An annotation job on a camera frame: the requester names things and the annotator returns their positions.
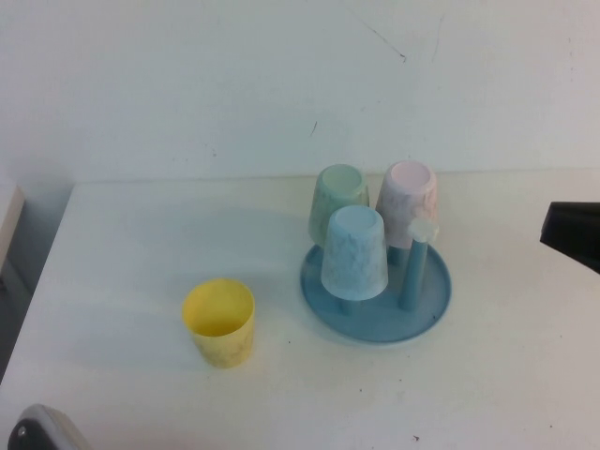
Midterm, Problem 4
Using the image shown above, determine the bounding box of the yellow plastic cup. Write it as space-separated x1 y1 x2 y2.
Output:
181 277 257 370

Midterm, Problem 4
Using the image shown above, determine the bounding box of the mint green plastic cup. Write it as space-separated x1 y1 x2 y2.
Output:
307 164 374 245

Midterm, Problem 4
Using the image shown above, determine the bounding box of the light blue plastic cup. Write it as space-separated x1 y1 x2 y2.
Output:
320 205 391 301

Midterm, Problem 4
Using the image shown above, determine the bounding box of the pale pink plastic cup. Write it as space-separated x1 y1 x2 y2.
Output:
374 160 441 249

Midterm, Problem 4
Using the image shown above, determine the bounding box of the blue round cup stand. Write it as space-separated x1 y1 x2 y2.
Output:
299 218 455 345

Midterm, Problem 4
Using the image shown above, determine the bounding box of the beige wooden board edge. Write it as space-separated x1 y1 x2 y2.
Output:
0 182 26 274

